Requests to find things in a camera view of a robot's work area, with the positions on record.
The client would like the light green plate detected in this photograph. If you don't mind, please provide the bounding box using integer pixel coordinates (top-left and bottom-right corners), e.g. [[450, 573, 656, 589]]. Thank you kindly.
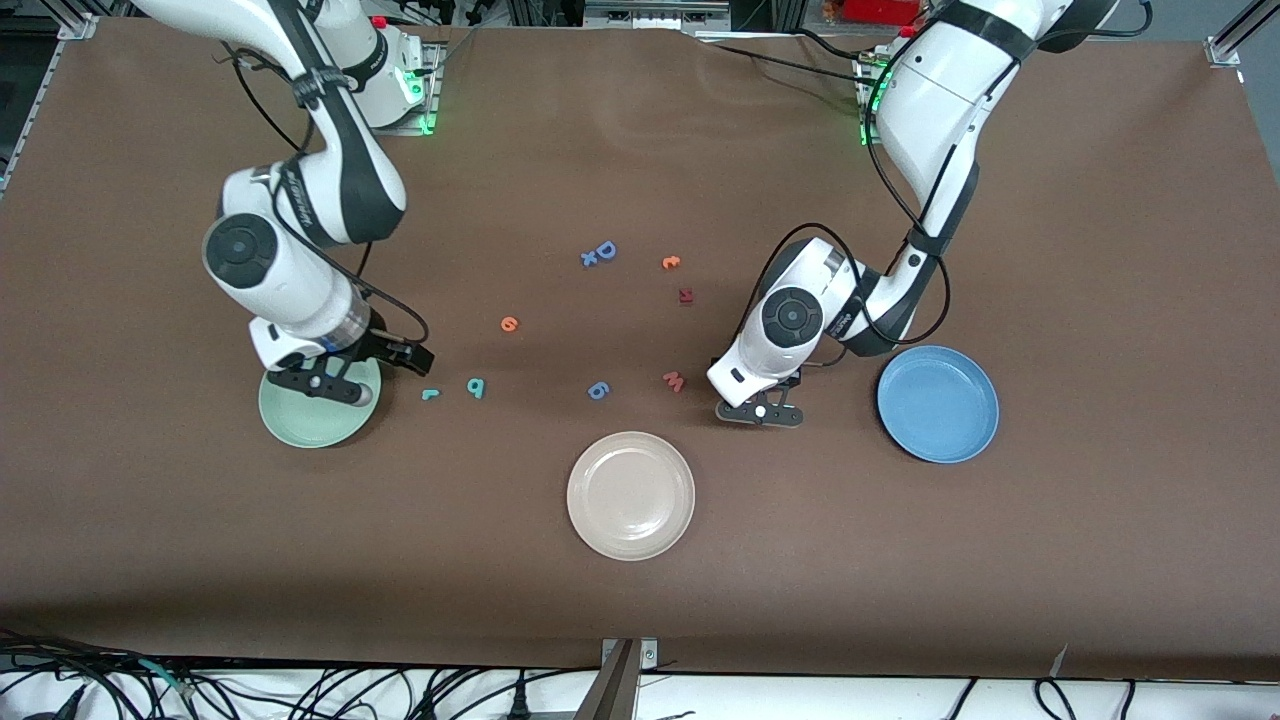
[[258, 331, 383, 449]]

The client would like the beige plate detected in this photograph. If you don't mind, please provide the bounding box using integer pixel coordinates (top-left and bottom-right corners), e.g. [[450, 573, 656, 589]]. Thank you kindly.
[[566, 431, 697, 562]]

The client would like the brown table cover sheet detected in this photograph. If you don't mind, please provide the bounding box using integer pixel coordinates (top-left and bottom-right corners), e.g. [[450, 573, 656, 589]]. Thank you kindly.
[[0, 18, 1280, 681]]

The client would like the grey metal beam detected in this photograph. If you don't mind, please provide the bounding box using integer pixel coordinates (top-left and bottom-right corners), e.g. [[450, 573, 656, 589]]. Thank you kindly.
[[573, 640, 641, 720]]

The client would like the blue plate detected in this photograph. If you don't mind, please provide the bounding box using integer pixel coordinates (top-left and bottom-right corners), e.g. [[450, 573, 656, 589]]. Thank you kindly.
[[877, 345, 1000, 465]]

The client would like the red box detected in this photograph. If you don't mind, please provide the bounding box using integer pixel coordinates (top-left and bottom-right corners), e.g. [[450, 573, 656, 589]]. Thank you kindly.
[[845, 0, 923, 26]]

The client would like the black cable along right arm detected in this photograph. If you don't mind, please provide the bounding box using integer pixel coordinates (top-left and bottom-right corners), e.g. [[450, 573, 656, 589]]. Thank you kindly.
[[232, 45, 433, 349]]

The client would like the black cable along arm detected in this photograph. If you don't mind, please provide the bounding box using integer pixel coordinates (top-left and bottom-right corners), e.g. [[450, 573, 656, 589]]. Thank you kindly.
[[740, 60, 951, 369], [232, 45, 433, 349]]

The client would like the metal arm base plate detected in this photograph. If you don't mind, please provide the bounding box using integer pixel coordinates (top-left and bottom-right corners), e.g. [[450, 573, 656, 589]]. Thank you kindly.
[[385, 42, 443, 137], [856, 52, 901, 149]]

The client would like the silver corner bracket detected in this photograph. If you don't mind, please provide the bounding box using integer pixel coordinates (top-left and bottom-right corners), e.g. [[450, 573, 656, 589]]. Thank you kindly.
[[600, 638, 659, 673]]

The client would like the teal floor cable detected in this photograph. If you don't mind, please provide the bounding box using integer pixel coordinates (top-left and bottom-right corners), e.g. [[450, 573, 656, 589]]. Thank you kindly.
[[138, 660, 197, 698]]

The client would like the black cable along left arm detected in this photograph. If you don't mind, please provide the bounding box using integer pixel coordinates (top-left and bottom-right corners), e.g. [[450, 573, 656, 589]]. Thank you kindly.
[[740, 60, 951, 369]]

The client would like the grey metal frame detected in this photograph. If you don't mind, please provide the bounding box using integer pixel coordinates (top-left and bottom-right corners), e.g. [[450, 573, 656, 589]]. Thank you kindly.
[[583, 0, 733, 31]]

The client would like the black cable to arm base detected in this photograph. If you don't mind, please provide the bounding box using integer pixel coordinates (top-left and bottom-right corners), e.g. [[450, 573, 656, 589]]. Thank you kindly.
[[695, 30, 881, 91]]

